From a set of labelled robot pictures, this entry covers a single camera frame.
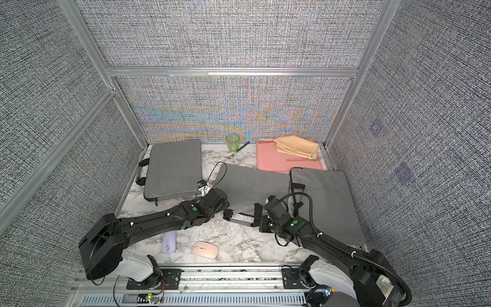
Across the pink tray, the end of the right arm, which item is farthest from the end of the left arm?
the pink tray

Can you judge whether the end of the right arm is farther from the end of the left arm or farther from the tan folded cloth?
the tan folded cloth

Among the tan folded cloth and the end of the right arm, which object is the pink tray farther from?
the end of the right arm

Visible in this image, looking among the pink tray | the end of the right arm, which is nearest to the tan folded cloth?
the pink tray

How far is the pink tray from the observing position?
3.58ft

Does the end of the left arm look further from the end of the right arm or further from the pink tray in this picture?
the pink tray

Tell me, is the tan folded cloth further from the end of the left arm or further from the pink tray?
the end of the left arm
